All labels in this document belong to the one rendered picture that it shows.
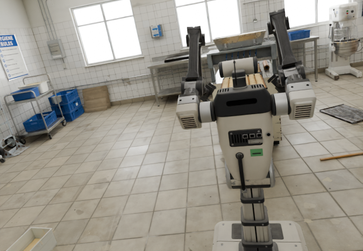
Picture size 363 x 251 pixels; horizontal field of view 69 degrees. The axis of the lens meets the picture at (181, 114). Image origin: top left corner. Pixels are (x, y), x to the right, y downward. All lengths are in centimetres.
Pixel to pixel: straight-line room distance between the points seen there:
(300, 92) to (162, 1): 531
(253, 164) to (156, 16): 530
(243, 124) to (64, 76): 618
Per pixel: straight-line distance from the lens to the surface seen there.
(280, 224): 184
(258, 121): 110
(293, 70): 126
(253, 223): 140
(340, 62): 640
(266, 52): 302
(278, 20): 144
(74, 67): 685
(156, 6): 621
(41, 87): 564
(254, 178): 122
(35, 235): 272
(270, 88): 301
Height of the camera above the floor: 149
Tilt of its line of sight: 18 degrees down
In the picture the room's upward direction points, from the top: 11 degrees counter-clockwise
